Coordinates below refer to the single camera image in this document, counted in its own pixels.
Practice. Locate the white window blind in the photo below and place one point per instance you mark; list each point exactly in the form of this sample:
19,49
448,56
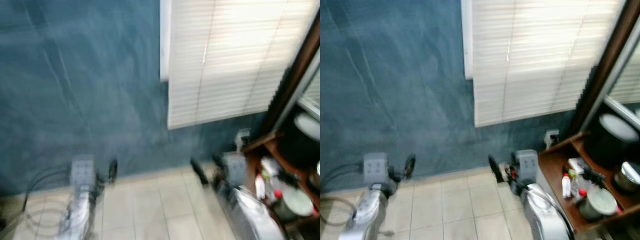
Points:
540,60
235,60

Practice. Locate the white packet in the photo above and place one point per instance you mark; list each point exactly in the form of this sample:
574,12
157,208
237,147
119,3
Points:
576,165
270,166

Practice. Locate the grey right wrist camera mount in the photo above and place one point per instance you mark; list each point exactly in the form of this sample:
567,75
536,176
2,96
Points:
235,169
526,165

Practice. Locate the white bottle with red cap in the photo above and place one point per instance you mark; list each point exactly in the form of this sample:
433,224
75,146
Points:
566,186
260,187

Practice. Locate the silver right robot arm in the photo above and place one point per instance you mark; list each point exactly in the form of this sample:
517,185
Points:
250,215
542,215

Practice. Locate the small clear bottle red cap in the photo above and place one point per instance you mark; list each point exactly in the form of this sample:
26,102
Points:
581,195
276,196

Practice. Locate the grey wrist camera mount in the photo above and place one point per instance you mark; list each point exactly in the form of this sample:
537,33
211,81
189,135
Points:
526,165
376,168
82,171
235,169

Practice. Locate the green round tin grey lid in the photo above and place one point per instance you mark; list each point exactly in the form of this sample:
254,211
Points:
600,202
296,204

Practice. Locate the white wall socket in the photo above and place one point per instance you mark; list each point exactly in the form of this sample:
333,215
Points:
551,138
242,139

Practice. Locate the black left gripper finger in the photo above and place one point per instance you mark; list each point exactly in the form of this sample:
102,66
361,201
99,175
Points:
112,170
410,166

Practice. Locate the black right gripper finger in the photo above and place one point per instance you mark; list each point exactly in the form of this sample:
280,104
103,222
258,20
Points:
199,171
495,168

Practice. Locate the shiny metal jar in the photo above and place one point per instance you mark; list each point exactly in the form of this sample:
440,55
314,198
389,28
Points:
627,177
315,175

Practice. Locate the dark wooden dresser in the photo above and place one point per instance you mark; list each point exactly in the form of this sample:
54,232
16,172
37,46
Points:
555,170
295,75

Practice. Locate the black bin with grey lid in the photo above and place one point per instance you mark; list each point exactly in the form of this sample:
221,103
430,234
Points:
297,145
605,145

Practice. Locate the white window frame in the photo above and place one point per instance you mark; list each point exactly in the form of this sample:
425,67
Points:
164,40
467,40

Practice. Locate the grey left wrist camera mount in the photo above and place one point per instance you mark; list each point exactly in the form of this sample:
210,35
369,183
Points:
82,171
376,168

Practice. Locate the dresser mirror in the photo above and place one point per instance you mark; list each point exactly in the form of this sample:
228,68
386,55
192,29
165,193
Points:
314,92
627,80

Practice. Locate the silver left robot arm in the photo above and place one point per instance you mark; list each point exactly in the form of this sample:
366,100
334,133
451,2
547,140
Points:
367,215
80,215

